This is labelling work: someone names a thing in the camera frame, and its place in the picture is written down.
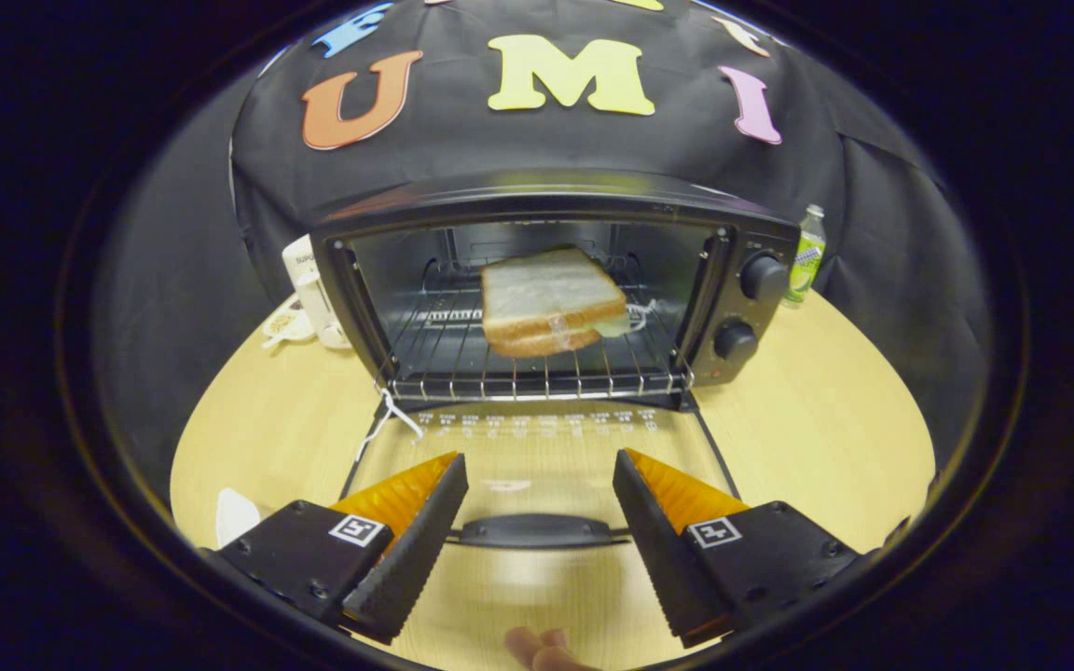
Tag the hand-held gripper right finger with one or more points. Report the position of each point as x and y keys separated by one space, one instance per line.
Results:
x=658 y=550

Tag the small white dish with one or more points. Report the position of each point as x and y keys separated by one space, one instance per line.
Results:
x=237 y=517

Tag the black toaster oven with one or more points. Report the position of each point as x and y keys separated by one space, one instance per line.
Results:
x=537 y=200

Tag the green label drink bottle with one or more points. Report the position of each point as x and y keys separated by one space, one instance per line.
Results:
x=805 y=261

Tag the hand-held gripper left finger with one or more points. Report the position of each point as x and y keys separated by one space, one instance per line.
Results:
x=416 y=550

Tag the white bread sandwich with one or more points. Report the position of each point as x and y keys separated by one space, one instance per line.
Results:
x=546 y=294

